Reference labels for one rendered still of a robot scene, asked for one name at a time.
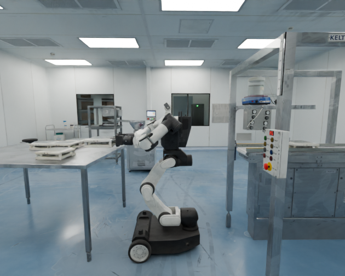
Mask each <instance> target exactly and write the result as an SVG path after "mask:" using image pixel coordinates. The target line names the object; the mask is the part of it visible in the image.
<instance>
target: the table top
mask: <svg viewBox="0 0 345 276"><path fill-rule="evenodd" d="M28 144H29V143H21V144H17V145H11V146H5V147H0V168H40V169H87V168H89V167H91V166H93V165H94V164H96V163H98V162H100V161H102V160H103V159H105V158H107V157H109V156H110V155H112V154H114V153H116V152H118V151H119V150H121V149H123V148H124V147H126V145H120V146H119V147H116V145H114V146H113V147H112V148H109V147H103V148H84V146H82V147H79V148H76V149H75V152H76V155H73V156H69V157H66V158H65V159H63V160H36V159H35V157H36V154H35V152H38V151H41V150H29V147H30V146H29V145H28Z"/></svg>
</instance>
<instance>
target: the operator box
mask: <svg viewBox="0 0 345 276"><path fill-rule="evenodd" d="M270 130H271V131H274V136H272V135H269V131H270ZM289 135H290V132H289V131H283V130H277V129H265V136H267V140H266V141H265V142H266V143H267V144H268V145H267V146H264V147H265V148H266V152H264V153H265V154H266V155H267V157H265V158H263V170H264V171H265V172H267V173H269V174H271V175H272V176H274V177H275V178H277V179H283V178H286V173H287V172H288V168H287V164H288V149H289V142H290V137H289ZM271 137H273V138H274V142H271V140H270V139H271ZM268 138H269V139H268ZM275 140H278V141H275ZM271 144H273V145H274V146H275V147H273V149H271V148H270V145H271ZM276 147H278V148H276ZM270 150H273V152H274V154H273V155H271V154H270ZM270 156H272V157H273V160H272V161H270V160H269V158H268V157H270ZM274 159H275V160H274ZM268 162H270V163H271V165H272V169H271V171H268V170H265V169H264V163H268ZM275 169H276V170H275Z"/></svg>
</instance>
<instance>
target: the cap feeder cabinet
mask: <svg viewBox="0 0 345 276"><path fill-rule="evenodd" d="M126 156H127V169H128V170H129V172H131V171H130V170H152V168H153V167H154V166H155V164H156V162H157V159H156V147H155V148H154V149H153V150H151V151H150V152H146V151H145V150H144V149H142V148H135V147H134V144H133V145H127V146H126Z"/></svg>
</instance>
